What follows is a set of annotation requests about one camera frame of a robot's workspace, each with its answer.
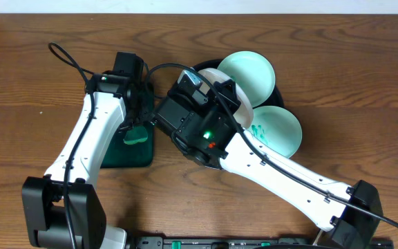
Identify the white plate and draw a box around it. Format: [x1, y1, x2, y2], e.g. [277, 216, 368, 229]
[198, 68, 254, 129]

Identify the green scrubbing sponge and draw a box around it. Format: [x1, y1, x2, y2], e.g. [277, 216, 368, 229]
[123, 126, 149, 145]

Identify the mint green plate front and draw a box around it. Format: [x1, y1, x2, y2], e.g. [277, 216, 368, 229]
[249, 106, 303, 158]

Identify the mint green plate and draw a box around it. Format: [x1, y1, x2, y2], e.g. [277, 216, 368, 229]
[217, 51, 276, 107]
[249, 106, 303, 158]

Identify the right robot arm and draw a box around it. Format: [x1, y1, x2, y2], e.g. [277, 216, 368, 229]
[152, 67, 382, 248]

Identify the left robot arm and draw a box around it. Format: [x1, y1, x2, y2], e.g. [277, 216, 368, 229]
[21, 52, 153, 249]

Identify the black rectangular water tray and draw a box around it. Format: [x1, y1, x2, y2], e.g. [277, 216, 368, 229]
[101, 84, 154, 169]

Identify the black round tray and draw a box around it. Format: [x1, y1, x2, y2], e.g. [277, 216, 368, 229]
[181, 58, 285, 170]

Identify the mint green plate rear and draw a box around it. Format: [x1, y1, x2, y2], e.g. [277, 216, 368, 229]
[217, 51, 276, 107]

